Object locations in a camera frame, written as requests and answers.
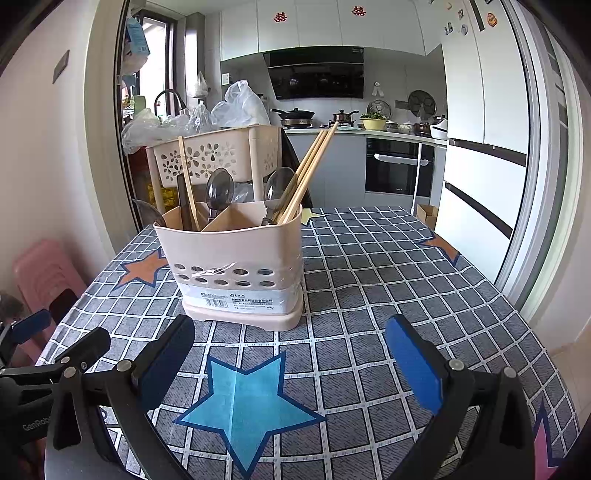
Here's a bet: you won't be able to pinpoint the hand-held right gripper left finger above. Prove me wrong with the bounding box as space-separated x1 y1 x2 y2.
44 315 196 480

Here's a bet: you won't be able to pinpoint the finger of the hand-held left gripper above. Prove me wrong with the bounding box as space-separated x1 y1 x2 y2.
0 327 112 394
0 309 54 365

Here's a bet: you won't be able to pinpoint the crumpled clear plastic bag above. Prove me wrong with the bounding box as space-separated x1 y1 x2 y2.
121 108 162 155

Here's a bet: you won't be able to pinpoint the hanging blue white bag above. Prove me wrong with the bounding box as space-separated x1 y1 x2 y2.
124 16 151 70

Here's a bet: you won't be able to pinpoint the small clear plastic bag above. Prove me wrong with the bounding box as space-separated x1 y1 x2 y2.
187 102 215 132

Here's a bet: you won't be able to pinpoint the beige flower-cutout storage cart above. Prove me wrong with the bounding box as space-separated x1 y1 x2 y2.
145 124 283 222

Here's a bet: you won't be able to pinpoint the yellow packet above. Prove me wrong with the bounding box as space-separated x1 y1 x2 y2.
147 184 178 208

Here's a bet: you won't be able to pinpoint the cardboard box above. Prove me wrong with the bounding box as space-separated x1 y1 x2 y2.
416 203 439 232

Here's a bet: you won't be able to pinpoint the black range hood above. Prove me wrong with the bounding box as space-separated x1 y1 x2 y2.
263 45 365 101

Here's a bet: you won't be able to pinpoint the grey kitchen counter cabinet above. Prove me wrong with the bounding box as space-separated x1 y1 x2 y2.
281 127 448 208

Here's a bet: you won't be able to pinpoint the beige plastic utensil holder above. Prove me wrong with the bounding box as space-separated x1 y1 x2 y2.
153 202 305 332

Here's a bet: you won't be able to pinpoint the white upper kitchen cabinets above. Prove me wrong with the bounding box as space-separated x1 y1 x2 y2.
219 0 446 63

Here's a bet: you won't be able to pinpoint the group of fridge magnets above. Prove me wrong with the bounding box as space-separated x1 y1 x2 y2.
443 0 499 38

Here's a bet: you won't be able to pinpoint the black arched faucet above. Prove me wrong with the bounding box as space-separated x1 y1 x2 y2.
154 90 188 116

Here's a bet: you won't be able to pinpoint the black knife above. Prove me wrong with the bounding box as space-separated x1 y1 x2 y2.
176 174 194 232

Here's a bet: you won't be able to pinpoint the black built-in oven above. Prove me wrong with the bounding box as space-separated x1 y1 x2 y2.
365 136 437 197

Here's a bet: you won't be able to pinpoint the pink plastic stool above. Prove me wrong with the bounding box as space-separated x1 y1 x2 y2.
13 239 88 324

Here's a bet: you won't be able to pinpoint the black wok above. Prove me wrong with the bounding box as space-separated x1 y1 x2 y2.
270 107 316 126

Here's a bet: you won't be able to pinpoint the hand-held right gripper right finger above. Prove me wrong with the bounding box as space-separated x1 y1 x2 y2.
383 315 537 480

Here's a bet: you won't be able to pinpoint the grey checked star tablecloth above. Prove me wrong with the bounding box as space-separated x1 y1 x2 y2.
34 205 580 480

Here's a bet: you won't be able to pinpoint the large white plastic bag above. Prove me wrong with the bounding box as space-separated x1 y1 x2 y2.
211 80 271 129

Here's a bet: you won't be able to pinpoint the white refrigerator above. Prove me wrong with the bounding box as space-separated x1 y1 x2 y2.
434 0 529 284

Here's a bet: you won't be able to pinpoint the grey wall switch panel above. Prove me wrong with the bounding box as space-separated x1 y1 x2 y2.
52 49 71 85

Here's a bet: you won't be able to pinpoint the round metal steamer rack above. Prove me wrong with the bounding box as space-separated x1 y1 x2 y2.
407 90 437 116

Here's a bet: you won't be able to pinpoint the clear plastic bag on shelf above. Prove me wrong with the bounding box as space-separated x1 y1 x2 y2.
231 180 266 204

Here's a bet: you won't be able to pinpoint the white mop pole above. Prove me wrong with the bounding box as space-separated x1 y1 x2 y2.
411 143 424 215

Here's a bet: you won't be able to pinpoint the black plastic bag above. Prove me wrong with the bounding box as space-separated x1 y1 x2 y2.
281 129 315 208

